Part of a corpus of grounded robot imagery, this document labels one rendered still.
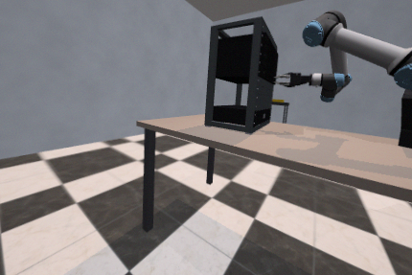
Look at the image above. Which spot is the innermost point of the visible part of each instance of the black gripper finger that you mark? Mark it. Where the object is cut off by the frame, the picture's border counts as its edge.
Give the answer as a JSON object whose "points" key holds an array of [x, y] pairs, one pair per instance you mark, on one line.
{"points": [[287, 76], [286, 84]]}

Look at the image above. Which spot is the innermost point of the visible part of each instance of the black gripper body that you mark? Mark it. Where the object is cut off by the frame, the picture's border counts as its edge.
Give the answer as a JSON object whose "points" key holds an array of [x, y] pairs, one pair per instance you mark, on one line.
{"points": [[294, 79]]}

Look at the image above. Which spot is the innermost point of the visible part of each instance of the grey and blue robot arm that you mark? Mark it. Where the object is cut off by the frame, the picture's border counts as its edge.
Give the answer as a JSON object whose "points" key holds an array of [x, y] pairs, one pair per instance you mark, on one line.
{"points": [[330, 29]]}

